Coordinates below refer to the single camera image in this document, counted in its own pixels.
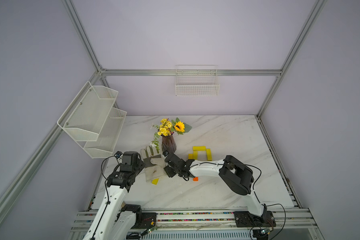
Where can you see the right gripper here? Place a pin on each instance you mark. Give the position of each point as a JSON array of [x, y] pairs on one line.
[[168, 170]]

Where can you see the white grey work glove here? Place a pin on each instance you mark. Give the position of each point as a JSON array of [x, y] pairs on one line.
[[154, 163]]

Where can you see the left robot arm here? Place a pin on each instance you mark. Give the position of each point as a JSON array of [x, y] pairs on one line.
[[111, 222]]

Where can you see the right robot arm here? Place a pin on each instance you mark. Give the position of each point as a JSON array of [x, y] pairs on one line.
[[236, 175]]

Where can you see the purple ribbed glass vase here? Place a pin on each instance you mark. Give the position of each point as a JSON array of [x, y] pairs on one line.
[[169, 144]]

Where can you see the yellow artificial flower bouquet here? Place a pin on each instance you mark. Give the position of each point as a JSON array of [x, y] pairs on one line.
[[168, 127]]

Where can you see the white two-tier mesh shelf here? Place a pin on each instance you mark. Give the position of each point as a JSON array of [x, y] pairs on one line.
[[93, 121]]

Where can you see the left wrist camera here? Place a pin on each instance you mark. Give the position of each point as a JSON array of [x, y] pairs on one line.
[[118, 155]]

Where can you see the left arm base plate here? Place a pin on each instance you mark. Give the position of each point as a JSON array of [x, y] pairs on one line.
[[144, 220]]

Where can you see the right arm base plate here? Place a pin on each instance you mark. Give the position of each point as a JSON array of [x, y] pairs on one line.
[[245, 220]]

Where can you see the white wire wall basket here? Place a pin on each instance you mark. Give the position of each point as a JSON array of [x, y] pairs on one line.
[[197, 80]]

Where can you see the aluminium mounting rail base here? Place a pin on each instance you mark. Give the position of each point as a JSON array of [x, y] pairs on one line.
[[291, 224]]

